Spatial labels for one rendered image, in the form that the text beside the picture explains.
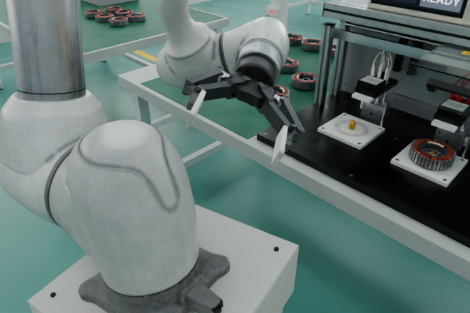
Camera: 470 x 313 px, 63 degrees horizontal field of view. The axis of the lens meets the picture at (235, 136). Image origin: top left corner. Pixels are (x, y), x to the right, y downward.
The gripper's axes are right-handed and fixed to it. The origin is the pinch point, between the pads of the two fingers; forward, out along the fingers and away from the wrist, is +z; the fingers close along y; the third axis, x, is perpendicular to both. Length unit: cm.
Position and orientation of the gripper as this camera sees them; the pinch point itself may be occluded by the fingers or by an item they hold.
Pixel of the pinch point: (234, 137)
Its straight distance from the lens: 55.1
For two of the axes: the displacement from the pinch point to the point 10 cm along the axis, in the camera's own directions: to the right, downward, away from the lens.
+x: 3.5, -7.2, -6.0
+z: -1.9, 5.8, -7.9
